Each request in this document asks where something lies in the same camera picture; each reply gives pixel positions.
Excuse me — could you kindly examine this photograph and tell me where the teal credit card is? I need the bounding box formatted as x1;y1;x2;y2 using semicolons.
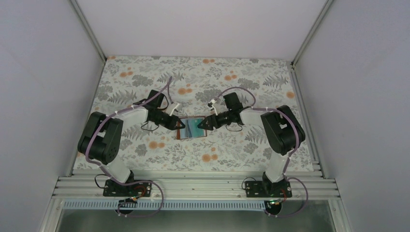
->
181;118;206;138

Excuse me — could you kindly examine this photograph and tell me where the brown leather card holder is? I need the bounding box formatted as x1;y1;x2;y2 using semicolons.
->
176;116;207;140

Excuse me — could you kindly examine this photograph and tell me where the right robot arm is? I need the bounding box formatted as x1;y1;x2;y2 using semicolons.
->
198;93;306;189

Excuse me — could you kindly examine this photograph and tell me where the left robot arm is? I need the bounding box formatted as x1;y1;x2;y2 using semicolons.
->
77;90;185;186

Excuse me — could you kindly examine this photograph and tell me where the floral patterned table mat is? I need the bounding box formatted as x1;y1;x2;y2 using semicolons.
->
93;56;300;171

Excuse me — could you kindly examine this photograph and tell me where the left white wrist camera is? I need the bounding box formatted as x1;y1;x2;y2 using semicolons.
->
165;102;180;116

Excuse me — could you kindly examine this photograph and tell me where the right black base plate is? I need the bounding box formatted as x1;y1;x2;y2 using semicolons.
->
244;180;293;198

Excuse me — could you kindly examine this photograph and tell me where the aluminium rail frame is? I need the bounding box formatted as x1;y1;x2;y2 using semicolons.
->
52;170;340;200

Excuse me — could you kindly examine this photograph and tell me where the blue slotted cable duct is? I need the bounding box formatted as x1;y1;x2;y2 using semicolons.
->
62;199;265;211

